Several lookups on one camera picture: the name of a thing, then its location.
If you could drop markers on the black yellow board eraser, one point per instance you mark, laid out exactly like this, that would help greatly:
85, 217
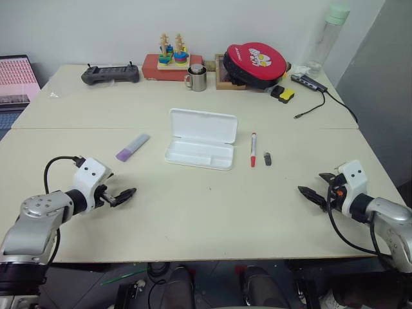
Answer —
283, 95

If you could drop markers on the laptop with pink screen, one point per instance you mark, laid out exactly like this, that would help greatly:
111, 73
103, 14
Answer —
14, 80

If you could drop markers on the dark rounded shape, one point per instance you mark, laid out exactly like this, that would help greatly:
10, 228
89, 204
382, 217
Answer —
180, 289
265, 289

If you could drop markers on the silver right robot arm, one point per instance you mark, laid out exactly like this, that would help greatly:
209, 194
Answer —
391, 219

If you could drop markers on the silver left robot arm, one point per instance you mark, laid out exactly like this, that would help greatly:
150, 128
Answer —
30, 225

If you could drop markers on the green thin stick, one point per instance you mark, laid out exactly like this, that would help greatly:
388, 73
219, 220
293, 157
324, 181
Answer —
124, 278

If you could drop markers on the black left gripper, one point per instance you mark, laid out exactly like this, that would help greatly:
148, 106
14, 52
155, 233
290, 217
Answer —
107, 199

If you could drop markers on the black handheld remote controller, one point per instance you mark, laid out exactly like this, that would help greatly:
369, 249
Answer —
111, 74

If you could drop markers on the purple grey highlighter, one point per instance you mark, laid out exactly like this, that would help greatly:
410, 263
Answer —
132, 147

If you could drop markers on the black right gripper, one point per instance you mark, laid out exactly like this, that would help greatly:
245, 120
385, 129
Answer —
334, 196

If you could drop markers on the steel mug with lid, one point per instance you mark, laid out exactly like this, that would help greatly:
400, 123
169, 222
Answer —
197, 80

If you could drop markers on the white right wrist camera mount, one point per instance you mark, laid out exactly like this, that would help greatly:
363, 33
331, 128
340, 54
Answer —
354, 180

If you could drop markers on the wooden colourful stacking toy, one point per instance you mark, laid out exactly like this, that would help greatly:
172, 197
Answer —
174, 58

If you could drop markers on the crumpled white paper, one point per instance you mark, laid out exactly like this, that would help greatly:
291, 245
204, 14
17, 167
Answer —
299, 69

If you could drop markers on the white open pencil case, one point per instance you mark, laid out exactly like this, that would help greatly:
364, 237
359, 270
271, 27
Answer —
201, 141

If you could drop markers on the red white marker pen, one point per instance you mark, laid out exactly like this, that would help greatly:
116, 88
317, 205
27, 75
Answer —
253, 149

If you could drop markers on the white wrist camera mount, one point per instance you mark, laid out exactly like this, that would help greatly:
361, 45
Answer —
88, 175
354, 180

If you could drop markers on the grey USB hub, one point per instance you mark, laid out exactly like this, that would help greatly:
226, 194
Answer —
309, 82

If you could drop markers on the red and black round bag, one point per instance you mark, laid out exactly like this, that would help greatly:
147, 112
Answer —
254, 62

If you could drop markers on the small dark grey eraser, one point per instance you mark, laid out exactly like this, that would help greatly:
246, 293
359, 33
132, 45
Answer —
267, 159

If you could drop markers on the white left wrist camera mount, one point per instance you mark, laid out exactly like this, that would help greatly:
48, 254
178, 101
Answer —
88, 175

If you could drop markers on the clear bottle green cap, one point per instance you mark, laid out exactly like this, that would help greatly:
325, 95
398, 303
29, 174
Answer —
325, 42

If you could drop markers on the wooden tray box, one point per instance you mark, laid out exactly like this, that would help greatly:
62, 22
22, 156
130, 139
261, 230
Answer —
222, 80

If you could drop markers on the red rectangular box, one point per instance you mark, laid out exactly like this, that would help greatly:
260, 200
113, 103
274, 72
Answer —
151, 69

